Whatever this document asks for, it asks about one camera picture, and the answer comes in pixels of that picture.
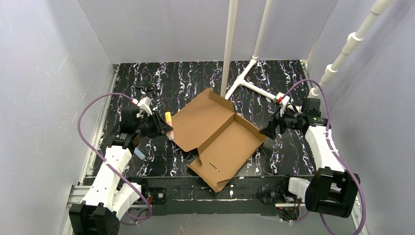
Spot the brown cardboard box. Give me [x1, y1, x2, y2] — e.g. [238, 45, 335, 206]
[172, 88, 266, 193]

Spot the light blue tube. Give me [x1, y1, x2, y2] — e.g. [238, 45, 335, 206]
[134, 148, 146, 161]

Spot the small black clip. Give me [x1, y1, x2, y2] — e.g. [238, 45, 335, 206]
[133, 83, 161, 94]

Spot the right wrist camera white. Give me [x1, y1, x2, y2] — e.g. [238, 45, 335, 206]
[274, 93, 290, 115]

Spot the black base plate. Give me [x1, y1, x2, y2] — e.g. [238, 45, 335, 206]
[133, 175, 305, 216]

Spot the yellow pink marker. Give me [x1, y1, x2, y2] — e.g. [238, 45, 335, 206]
[164, 112, 174, 141]

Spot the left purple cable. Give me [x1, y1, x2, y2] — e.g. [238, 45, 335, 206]
[77, 93, 153, 226]

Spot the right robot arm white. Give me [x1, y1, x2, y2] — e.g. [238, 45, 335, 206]
[259, 98, 359, 218]

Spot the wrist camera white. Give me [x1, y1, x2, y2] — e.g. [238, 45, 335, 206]
[132, 96, 153, 118]
[274, 93, 290, 115]

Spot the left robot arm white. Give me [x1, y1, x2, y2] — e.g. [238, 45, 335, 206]
[69, 104, 173, 235]

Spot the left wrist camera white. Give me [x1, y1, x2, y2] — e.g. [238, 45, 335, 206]
[132, 96, 153, 118]

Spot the white PVC pipe frame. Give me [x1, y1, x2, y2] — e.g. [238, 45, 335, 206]
[220, 0, 393, 104]

